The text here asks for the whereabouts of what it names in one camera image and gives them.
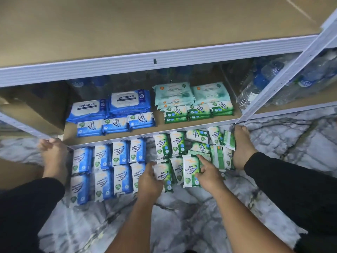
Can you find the person's left forearm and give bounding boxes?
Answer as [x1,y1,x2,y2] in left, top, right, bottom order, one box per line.
[105,195,161,253]

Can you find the pile of wipes packets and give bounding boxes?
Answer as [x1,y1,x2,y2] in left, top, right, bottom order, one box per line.
[185,125,236,171]

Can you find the person's left foot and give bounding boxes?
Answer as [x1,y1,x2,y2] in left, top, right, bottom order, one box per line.
[38,138,70,182]

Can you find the person's right leg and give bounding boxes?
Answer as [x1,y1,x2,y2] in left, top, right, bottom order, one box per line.
[244,151,337,253]

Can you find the person's left hand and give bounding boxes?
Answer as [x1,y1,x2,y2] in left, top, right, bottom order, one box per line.
[137,162,165,201]

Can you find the grey metal shelf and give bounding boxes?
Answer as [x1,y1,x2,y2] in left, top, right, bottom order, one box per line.
[0,0,337,151]

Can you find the person's right foot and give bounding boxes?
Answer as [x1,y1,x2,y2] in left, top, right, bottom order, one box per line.
[232,126,258,171]

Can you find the water bottles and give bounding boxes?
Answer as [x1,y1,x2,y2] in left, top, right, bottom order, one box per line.
[224,50,337,109]

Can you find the person's foot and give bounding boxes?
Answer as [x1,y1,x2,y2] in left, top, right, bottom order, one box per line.
[38,138,70,182]
[232,126,258,171]

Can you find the person's right hand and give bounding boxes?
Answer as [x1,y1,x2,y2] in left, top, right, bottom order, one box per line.
[196,155,226,194]

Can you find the cardboard box blue print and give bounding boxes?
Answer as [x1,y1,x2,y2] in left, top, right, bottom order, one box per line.
[0,84,69,135]

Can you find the group of blue wipe packets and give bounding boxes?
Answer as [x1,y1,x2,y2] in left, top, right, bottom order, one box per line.
[70,138,147,206]

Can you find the person's right forearm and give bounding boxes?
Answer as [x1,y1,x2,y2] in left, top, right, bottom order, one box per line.
[208,187,293,253]

